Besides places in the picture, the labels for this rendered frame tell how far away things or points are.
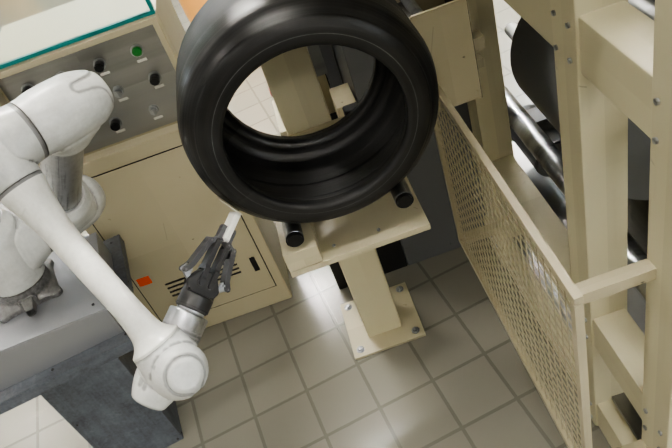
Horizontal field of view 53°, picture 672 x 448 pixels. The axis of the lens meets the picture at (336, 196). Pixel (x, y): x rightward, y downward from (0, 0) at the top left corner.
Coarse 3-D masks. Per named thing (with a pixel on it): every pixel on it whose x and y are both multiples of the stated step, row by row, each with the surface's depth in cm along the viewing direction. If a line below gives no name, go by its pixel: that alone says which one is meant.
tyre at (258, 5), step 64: (256, 0) 131; (320, 0) 130; (384, 0) 138; (192, 64) 135; (256, 64) 131; (384, 64) 137; (192, 128) 139; (384, 128) 175; (256, 192) 150; (320, 192) 171; (384, 192) 158
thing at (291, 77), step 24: (264, 72) 175; (288, 72) 176; (312, 72) 177; (288, 96) 180; (312, 96) 182; (288, 120) 185; (312, 120) 186; (360, 264) 223; (360, 288) 230; (384, 288) 232; (360, 312) 237; (384, 312) 240
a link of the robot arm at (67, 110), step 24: (72, 72) 143; (24, 96) 137; (48, 96) 137; (72, 96) 139; (96, 96) 143; (48, 120) 136; (72, 120) 139; (96, 120) 144; (48, 144) 138; (72, 144) 144; (48, 168) 160; (72, 168) 161; (72, 192) 175; (96, 192) 196; (72, 216) 186; (96, 216) 198
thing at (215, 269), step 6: (222, 246) 152; (228, 246) 151; (222, 252) 150; (228, 252) 151; (216, 258) 151; (222, 258) 150; (216, 264) 149; (222, 264) 150; (210, 270) 150; (216, 270) 149; (216, 276) 148; (210, 282) 147; (210, 288) 147
